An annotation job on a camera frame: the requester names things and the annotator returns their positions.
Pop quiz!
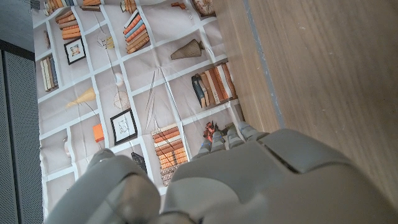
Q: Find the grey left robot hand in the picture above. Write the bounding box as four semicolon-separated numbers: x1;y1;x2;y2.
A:
43;121;398;224

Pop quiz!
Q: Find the black perforated panel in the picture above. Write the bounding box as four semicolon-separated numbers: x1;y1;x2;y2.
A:
0;39;44;224

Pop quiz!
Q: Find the printed bookshelf backdrop cloth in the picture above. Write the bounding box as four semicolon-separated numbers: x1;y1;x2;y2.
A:
30;0;247;220

